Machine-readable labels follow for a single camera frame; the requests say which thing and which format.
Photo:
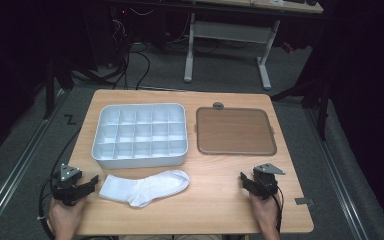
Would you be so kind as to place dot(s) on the white sock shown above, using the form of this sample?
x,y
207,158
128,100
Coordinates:
x,y
146,188

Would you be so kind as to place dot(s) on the grey tape piece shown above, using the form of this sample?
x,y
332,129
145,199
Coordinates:
x,y
304,201

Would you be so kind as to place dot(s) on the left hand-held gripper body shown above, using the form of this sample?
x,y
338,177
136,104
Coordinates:
x,y
67,191

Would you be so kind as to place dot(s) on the brown tray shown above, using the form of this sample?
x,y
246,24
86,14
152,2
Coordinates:
x,y
235,131

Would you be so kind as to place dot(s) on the person's right hand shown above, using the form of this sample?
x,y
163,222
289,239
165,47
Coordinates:
x,y
267,213

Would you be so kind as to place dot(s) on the grey round knob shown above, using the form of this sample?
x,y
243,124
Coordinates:
x,y
218,105

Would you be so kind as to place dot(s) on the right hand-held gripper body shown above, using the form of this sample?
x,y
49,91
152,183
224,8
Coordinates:
x,y
265,185

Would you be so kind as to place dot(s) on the metal floor rail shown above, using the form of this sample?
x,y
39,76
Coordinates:
x,y
338,176
16,170

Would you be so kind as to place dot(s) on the black metal stand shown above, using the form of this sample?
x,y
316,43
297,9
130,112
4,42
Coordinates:
x,y
49,90
322,106

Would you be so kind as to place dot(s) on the small red object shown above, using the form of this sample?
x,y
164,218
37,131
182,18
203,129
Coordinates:
x,y
287,47

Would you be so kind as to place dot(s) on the person's left hand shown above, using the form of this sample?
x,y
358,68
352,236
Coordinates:
x,y
66,218

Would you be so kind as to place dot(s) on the white divided storage box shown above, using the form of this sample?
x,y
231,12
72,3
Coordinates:
x,y
140,133

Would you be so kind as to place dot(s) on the white-legged wooden desk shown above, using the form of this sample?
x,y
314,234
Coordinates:
x,y
228,31

